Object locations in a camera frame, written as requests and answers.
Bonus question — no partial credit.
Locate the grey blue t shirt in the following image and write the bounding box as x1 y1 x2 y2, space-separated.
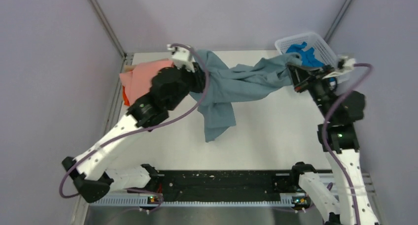
190 50 302 142

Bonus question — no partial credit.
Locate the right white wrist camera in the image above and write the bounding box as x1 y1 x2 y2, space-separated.
322 55 356 82

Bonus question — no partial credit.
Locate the right controller board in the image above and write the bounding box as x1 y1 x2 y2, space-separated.
292 197 311 210

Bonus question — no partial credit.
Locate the bright blue t shirt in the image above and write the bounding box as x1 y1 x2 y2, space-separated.
286 41 337 87

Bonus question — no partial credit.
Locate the left aluminium frame rail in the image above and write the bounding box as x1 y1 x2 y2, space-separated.
99 53 134 138

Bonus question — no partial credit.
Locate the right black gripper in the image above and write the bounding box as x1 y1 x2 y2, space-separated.
286 62 335 121

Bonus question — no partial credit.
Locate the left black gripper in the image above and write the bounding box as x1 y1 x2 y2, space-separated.
167 61 210 110

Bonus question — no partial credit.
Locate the corner frame post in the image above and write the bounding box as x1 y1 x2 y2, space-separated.
88 0 127 58
323 0 355 43

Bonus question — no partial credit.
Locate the pink folded t shirt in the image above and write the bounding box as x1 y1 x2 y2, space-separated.
119 59 174 105

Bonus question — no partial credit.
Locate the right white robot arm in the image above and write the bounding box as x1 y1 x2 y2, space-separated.
287 63 380 225

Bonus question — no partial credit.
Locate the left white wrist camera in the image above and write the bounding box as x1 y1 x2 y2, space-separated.
167 44 195 72

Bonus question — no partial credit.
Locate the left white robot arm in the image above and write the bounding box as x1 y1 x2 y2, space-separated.
62 63 209 203

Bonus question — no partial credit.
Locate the left corner frame post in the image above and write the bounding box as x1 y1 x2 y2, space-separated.
88 0 127 58

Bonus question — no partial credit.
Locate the orange folded t shirt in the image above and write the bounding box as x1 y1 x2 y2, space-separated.
122 86 131 106

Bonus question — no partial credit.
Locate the right corner frame post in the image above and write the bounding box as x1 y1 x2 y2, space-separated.
323 0 355 43

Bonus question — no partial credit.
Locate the white cable duct strip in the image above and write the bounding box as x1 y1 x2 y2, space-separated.
90 193 304 207

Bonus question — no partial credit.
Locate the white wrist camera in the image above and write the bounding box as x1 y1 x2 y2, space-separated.
322 55 356 82
167 44 195 72

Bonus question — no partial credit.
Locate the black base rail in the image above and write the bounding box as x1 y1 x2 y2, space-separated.
96 166 358 204

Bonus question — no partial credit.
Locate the left controller board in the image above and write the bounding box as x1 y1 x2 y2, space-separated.
140 194 164 206

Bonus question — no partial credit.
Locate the controller board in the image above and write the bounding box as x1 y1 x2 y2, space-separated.
140 194 164 206
292 197 311 210

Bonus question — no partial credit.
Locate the white plastic basket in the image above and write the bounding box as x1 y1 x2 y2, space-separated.
275 32 342 90

